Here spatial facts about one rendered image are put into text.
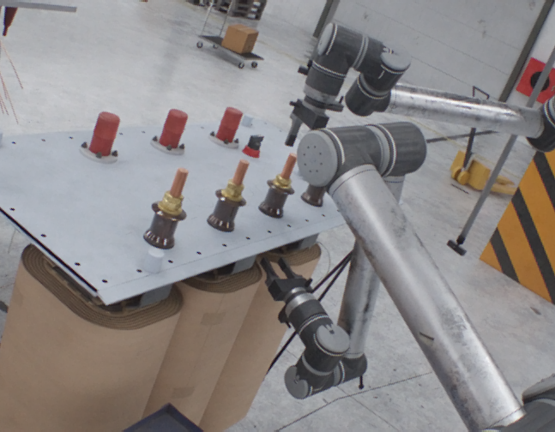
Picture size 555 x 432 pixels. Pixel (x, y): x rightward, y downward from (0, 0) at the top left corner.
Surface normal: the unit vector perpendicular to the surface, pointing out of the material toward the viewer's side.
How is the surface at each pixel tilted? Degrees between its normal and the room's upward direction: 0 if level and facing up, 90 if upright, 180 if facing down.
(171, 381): 90
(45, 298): 90
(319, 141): 92
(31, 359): 90
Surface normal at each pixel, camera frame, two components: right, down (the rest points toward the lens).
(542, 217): -0.54, 0.14
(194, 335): 0.29, 0.49
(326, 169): -0.70, 0.21
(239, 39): -0.28, 0.29
